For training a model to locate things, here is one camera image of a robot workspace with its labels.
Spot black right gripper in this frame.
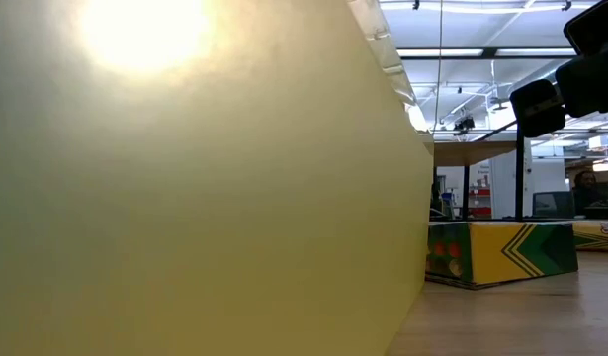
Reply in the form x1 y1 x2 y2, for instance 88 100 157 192
509 48 608 138

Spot ceiling light panel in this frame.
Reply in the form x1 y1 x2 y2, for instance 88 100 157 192
395 47 485 58
495 47 577 57

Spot person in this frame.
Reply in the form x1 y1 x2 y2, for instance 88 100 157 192
572 170 608 220

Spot dark computer monitor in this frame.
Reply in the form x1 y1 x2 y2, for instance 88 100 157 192
532 191 576 221

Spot wooden shelf riser black legs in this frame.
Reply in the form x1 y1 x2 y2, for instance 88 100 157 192
431 123 527 222

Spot small Crayola crayon box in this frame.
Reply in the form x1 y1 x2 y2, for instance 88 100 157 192
571 220 608 253

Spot red shelf unit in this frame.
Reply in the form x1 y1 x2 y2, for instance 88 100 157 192
469 185 493 219

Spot yellow translucent plastic bin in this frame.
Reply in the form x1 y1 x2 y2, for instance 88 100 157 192
0 0 435 356

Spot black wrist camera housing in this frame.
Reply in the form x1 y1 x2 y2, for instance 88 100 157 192
563 0 608 56

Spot thin hanging cord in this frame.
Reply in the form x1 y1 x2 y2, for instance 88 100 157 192
433 0 444 134

